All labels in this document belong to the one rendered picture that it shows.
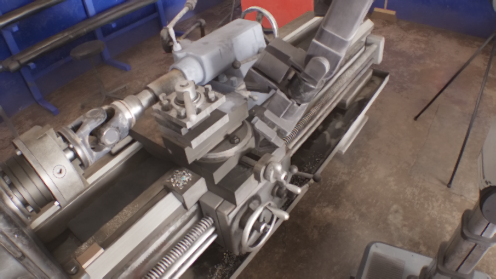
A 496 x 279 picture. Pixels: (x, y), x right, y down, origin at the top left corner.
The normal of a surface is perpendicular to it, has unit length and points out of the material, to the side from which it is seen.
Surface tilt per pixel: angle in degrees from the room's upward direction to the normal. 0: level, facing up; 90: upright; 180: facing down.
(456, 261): 90
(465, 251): 90
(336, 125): 0
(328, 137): 0
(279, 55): 91
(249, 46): 76
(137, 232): 36
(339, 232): 0
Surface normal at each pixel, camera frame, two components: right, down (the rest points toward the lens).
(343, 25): -0.36, 0.51
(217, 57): 0.78, 0.28
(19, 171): 0.33, -0.47
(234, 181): -0.10, -0.76
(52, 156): 0.54, -0.24
